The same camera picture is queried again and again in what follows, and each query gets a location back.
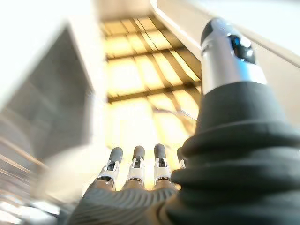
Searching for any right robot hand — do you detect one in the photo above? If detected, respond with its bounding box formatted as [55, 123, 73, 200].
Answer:
[67, 17, 300, 225]

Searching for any yellow window with dark frame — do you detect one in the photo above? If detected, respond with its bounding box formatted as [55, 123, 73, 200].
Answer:
[99, 15, 203, 150]

